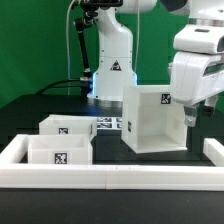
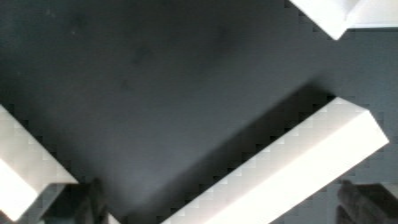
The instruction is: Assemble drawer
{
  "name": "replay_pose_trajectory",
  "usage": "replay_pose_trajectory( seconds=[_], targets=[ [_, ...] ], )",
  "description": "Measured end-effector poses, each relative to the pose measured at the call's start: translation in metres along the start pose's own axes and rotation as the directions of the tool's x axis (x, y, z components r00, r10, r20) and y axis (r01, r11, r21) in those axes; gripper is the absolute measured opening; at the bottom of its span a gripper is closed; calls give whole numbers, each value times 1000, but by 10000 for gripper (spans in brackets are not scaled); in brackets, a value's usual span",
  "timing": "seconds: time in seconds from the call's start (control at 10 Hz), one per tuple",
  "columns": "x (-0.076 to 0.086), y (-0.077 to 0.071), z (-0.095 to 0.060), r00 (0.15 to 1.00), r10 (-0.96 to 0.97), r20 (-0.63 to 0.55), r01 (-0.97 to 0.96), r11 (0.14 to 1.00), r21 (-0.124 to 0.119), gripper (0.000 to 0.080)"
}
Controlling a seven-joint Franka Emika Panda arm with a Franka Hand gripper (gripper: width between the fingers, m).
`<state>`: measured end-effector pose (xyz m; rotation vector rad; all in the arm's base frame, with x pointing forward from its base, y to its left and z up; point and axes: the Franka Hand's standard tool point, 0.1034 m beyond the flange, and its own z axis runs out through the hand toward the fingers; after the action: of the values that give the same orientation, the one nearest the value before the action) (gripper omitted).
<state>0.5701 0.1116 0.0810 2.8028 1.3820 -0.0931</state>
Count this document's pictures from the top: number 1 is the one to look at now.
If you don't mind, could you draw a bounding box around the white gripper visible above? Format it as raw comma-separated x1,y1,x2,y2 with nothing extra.
170,24,224,127

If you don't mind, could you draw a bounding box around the white drawer cabinet box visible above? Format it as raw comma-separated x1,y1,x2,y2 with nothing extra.
121,85,187,154

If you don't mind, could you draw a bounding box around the white drawer tray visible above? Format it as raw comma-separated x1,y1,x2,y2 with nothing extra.
39,114,97,140
28,135,93,165

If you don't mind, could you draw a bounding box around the white front drawer tray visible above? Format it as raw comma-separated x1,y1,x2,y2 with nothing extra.
28,135,93,165

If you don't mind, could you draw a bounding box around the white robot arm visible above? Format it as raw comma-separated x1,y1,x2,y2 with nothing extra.
84,0,224,127

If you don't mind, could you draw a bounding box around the white marker tag sheet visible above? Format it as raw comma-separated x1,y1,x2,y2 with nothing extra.
97,117,122,130

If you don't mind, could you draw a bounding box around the black cable on table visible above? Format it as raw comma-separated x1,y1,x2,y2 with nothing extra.
35,76,94,96

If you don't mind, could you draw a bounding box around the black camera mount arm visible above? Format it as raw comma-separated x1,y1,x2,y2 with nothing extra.
74,0,123,78

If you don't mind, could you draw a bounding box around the white hanging cable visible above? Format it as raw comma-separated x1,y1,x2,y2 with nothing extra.
65,0,77,96

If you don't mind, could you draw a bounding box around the white U-shaped border frame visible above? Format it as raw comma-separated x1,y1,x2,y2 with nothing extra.
0,134,224,191

